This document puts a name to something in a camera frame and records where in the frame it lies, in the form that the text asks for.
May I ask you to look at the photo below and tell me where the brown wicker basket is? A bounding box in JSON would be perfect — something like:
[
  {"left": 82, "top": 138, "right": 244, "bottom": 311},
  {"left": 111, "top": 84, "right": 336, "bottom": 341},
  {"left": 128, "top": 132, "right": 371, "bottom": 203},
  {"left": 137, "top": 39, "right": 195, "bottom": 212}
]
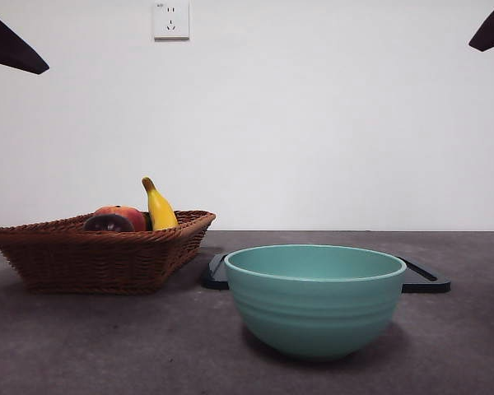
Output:
[{"left": 0, "top": 209, "right": 217, "bottom": 295}]

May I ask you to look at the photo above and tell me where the dark purple plum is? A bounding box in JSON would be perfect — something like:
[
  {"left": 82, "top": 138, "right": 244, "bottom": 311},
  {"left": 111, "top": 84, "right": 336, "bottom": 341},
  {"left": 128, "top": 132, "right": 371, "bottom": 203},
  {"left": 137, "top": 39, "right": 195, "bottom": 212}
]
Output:
[{"left": 82, "top": 214, "right": 136, "bottom": 233}]

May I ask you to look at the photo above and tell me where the white wall socket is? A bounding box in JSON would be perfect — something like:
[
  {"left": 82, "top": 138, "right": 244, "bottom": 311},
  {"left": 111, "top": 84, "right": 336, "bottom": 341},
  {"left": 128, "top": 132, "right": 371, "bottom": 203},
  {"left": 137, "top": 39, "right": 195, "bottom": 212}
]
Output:
[{"left": 153, "top": 0, "right": 191, "bottom": 41}]

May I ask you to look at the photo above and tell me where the teal ribbed bowl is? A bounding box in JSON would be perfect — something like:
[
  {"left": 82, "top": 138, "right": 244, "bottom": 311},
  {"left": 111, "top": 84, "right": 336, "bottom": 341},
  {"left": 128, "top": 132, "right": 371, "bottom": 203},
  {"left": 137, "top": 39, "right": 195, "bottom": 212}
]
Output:
[{"left": 223, "top": 244, "right": 408, "bottom": 363}]

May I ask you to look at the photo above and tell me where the black rectangular tray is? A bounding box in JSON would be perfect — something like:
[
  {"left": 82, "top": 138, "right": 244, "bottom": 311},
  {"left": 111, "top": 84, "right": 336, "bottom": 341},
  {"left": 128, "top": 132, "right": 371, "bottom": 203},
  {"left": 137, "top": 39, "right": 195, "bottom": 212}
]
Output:
[{"left": 199, "top": 253, "right": 452, "bottom": 294}]

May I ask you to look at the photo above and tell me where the red orange peach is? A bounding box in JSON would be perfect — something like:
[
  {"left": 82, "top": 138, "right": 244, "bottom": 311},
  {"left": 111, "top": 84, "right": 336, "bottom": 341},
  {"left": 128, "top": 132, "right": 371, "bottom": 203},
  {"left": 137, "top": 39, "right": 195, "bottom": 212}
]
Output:
[{"left": 92, "top": 205, "right": 147, "bottom": 232}]

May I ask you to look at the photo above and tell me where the yellow banana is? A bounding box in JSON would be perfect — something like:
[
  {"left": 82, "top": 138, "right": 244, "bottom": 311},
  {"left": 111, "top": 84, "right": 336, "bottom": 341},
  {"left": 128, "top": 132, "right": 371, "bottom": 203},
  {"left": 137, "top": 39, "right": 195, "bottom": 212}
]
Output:
[{"left": 142, "top": 176, "right": 179, "bottom": 231}]

